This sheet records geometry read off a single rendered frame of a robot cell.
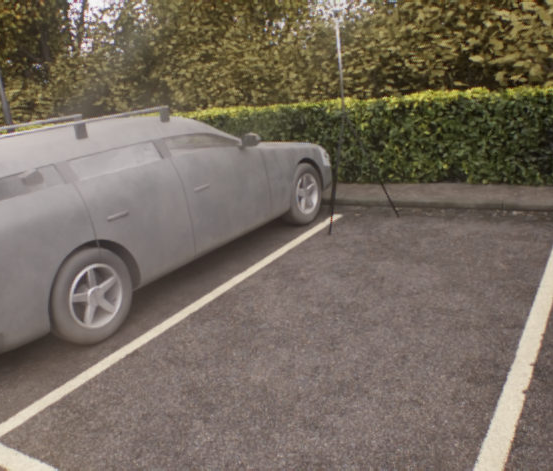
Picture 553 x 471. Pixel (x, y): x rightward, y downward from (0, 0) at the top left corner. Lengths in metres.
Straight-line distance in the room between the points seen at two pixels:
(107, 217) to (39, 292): 0.69
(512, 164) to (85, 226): 4.70
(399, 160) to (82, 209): 4.36
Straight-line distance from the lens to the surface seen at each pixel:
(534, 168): 6.70
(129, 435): 3.00
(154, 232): 4.17
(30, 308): 3.63
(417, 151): 6.98
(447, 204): 6.29
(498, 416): 2.87
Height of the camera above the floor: 1.64
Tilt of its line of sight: 17 degrees down
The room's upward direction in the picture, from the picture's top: 7 degrees counter-clockwise
